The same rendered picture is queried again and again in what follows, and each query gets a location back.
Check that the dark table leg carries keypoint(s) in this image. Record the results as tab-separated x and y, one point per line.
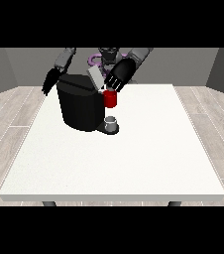
49	203
174	203

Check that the black coffee machine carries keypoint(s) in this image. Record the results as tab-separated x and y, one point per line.
81	103

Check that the small grey cup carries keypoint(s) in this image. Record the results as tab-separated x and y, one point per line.
111	123

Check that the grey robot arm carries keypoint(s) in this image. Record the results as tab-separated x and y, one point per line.
138	55
63	59

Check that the grey robot trunk purple rings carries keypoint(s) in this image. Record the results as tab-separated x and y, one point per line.
107	58

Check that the red pod holder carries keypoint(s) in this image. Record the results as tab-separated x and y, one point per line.
110	98

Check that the pale grey machine lid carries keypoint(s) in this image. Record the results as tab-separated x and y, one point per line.
94	77

